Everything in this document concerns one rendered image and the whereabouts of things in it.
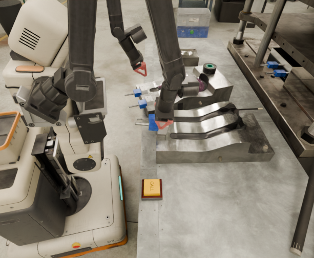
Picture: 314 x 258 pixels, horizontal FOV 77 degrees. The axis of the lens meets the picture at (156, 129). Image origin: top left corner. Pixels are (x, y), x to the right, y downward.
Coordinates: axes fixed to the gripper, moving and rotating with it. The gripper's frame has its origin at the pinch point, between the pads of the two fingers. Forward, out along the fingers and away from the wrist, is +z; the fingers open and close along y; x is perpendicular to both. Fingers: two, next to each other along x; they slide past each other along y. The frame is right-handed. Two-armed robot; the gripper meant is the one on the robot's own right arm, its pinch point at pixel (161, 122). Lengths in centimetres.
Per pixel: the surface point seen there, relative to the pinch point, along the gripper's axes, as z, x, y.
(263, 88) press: 15, -72, 48
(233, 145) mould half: 0.6, -29.2, -8.5
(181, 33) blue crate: 125, -71, 330
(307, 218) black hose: 1, -48, -35
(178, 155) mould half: 9.1, -8.6, -9.4
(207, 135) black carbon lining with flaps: 5.7, -21.6, -0.8
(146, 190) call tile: 11.2, 4.5, -24.0
